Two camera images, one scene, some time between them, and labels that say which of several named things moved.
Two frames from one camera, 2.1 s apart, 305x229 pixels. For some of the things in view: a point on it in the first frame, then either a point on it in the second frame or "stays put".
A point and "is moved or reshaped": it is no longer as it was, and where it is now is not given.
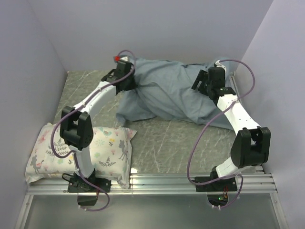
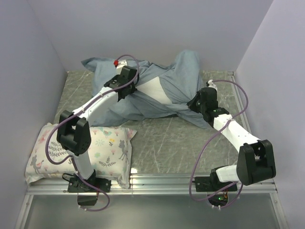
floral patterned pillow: x=110 y=156 stays put
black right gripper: x=203 y=77 → x=192 y=104
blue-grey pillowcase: x=164 y=90 is moved or reshaped
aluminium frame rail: x=175 y=184 stays put
